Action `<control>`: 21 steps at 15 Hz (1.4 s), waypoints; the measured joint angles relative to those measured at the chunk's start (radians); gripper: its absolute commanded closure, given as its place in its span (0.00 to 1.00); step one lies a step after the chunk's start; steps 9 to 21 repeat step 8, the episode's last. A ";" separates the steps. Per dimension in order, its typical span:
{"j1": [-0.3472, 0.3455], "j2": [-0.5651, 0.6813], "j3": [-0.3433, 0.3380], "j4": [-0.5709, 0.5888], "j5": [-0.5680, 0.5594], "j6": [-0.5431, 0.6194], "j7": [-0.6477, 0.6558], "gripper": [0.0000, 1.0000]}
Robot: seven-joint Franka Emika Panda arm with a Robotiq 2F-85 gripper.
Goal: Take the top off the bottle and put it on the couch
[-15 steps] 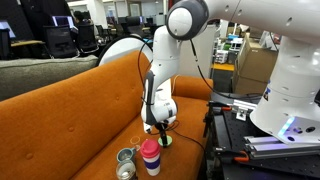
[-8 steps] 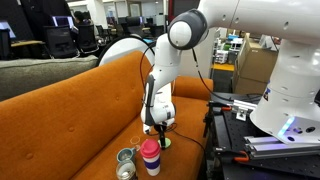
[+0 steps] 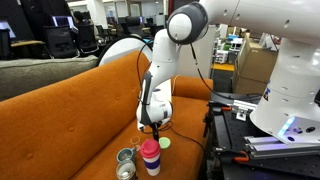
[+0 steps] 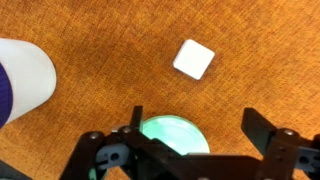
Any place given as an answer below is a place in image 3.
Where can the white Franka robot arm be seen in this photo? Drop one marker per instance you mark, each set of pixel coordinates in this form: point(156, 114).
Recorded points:
point(293, 76)

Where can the black perforated robot table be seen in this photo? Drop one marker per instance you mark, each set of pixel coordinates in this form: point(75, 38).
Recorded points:
point(230, 133)

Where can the black mesh office chair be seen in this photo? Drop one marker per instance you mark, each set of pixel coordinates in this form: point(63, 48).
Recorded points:
point(87, 37)
point(60, 41)

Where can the white partition panel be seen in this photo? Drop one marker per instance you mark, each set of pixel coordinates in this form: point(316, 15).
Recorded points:
point(208, 50)

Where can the white round black rimmed pod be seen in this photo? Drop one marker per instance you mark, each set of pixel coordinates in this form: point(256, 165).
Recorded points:
point(128, 46)

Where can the yellow topped shelf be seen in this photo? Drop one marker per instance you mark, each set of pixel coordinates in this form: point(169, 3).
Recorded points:
point(223, 67)

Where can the orange fabric couch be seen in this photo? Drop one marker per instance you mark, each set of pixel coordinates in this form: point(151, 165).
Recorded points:
point(66, 110)

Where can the wooden office desk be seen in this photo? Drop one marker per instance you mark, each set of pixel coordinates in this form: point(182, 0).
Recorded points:
point(26, 43)

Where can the aluminium extrusion rails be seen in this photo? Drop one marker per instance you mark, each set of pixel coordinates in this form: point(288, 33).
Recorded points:
point(276, 146)

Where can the lit computer monitor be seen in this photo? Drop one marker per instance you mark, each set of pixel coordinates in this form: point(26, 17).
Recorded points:
point(62, 21)

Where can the white blue cup pink lid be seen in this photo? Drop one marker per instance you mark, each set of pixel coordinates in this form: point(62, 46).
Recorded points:
point(151, 158)

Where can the aluminium corner bracket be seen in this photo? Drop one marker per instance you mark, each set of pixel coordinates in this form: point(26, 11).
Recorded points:
point(242, 107)

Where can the grey fabric couch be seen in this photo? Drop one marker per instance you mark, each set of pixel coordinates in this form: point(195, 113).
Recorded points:
point(36, 75)

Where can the seated person dark hair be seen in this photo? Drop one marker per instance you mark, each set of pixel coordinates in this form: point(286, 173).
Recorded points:
point(77, 17)

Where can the white ball inside jar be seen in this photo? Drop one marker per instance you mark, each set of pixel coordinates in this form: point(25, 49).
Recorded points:
point(125, 174)

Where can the clear glass jar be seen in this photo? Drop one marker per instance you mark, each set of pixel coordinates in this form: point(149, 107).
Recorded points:
point(126, 170)

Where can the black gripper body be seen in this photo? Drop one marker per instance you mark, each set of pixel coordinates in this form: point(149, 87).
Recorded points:
point(155, 125)

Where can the stacked cardboard boxes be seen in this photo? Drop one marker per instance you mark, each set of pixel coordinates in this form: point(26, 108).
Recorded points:
point(253, 66)

